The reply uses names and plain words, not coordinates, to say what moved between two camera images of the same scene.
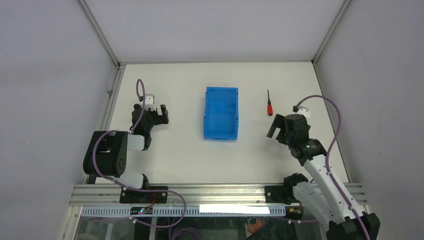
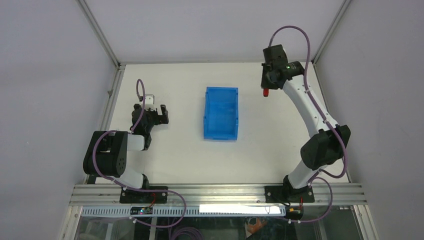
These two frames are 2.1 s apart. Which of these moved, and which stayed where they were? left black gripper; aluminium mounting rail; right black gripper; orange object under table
Moved: right black gripper
Stayed: aluminium mounting rail; left black gripper; orange object under table
